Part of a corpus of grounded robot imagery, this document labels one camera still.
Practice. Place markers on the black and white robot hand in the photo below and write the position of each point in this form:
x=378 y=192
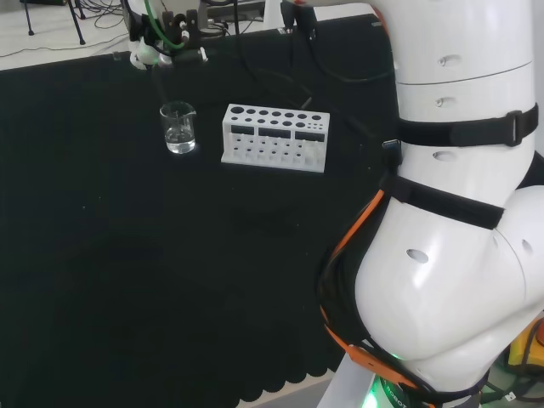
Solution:
x=146 y=53

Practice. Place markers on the clear glass rod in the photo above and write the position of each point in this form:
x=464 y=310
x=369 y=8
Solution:
x=160 y=91

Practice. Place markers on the small clear glass beaker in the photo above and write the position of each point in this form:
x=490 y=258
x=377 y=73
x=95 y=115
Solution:
x=180 y=142

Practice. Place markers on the white test tube rack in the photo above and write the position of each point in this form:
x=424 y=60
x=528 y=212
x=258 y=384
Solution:
x=272 y=163

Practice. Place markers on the clear cloth clip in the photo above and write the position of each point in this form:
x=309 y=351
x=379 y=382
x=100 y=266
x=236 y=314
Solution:
x=116 y=56

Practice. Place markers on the black tripod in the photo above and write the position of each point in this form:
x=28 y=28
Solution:
x=79 y=30

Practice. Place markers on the black bench cloth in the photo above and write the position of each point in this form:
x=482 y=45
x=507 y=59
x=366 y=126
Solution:
x=127 y=255

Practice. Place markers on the yellow stop button box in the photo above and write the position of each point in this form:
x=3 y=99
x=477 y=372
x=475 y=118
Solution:
x=520 y=350

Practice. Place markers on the white post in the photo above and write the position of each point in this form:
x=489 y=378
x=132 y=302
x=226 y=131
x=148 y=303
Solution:
x=273 y=13

